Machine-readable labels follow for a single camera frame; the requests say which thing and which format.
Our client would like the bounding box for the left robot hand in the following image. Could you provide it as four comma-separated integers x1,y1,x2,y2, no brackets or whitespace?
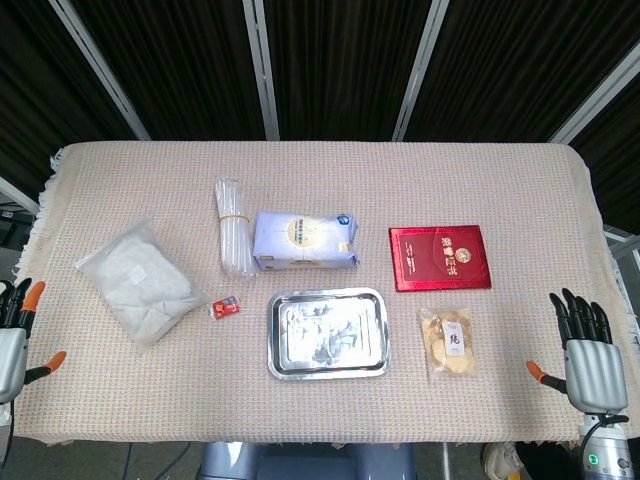
0,278,68,404

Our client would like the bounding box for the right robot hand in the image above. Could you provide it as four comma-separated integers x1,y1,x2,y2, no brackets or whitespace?
525,287,630,417

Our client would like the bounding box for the clear bag of snacks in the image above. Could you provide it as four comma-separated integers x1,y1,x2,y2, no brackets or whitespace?
417,306,477,379

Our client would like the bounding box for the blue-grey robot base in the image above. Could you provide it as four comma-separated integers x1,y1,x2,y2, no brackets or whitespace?
198,441,418,480

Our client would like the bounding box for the silver metal tray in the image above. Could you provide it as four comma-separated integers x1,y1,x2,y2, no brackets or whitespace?
266,287,392,381

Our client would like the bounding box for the white sneaker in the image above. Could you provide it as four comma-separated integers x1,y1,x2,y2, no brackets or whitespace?
481,441,526,475

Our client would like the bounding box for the clear bag of white contents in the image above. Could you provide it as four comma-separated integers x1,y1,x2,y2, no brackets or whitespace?
74,217,211,351

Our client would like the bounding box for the red certificate booklet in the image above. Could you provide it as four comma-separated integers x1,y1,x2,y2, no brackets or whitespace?
388,224,493,293

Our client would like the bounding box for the small red candy wrapper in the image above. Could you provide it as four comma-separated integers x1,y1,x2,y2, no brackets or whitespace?
207,295,243,320

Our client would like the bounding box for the bundle of clear straws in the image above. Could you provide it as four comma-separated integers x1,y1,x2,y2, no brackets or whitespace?
214,176,259,280

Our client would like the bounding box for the beige woven tablecloth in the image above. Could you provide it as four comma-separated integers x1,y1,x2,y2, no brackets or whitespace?
10,140,635,447

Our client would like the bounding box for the pale blue tissue pack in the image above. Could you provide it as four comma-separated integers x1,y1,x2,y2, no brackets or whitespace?
251,210,362,271

